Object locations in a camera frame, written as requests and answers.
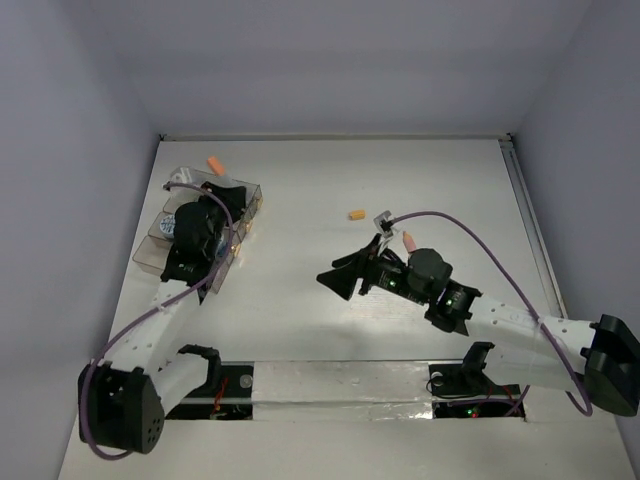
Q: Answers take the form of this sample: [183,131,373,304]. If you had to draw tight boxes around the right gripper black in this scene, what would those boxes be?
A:
[317,232,429,305]

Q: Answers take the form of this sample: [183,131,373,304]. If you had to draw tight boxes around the orange marker cap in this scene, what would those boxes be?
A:
[207,156,226,177]

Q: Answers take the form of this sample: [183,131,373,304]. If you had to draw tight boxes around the yellow marker cap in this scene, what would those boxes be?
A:
[348,210,366,221]

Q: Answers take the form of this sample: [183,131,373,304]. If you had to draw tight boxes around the orange highlighter marker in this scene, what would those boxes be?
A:
[402,231,417,253]

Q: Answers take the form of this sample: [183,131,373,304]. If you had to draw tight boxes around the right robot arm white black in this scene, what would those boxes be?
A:
[316,235,639,417]

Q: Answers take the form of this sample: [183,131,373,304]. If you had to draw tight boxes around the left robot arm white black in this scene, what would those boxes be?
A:
[78,181,262,461]

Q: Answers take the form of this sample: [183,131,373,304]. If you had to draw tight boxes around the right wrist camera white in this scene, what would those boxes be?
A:
[373,210,399,250]

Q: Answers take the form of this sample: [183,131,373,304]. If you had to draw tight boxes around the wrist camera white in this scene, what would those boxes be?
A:
[373,210,399,250]
[163,167,193,191]

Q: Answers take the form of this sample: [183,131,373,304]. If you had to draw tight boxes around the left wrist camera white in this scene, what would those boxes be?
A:
[163,167,193,191]

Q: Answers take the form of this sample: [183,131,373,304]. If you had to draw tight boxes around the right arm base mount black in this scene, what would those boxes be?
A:
[425,342,526,419]

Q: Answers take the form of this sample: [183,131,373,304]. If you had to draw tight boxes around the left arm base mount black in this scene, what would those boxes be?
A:
[165,344,254,421]

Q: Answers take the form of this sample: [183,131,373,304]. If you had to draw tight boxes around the aluminium rail right side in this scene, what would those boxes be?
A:
[498,135,569,319]

